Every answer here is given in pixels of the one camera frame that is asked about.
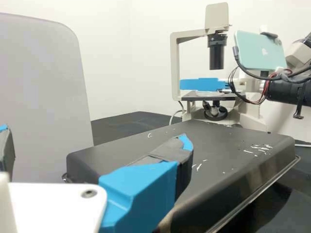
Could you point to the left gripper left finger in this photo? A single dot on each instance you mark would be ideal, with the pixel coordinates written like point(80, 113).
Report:
point(6, 148)

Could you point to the black tray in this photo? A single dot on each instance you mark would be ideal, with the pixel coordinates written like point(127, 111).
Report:
point(233, 155)

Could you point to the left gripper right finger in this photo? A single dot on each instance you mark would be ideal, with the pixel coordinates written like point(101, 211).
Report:
point(143, 187)

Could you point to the white box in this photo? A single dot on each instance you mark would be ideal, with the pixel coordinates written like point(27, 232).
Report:
point(41, 97)

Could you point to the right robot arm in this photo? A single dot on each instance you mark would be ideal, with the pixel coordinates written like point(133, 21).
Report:
point(286, 91)

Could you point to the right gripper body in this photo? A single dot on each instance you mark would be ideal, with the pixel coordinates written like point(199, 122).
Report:
point(250, 83)

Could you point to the petri dish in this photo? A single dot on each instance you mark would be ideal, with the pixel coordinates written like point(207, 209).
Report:
point(206, 93)

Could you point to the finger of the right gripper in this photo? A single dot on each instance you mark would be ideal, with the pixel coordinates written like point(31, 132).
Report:
point(194, 84)

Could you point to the right wrist camera phone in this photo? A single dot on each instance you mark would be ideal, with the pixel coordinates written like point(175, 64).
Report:
point(261, 51)

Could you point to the cream microscope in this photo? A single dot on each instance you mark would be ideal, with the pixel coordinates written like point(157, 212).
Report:
point(175, 60)

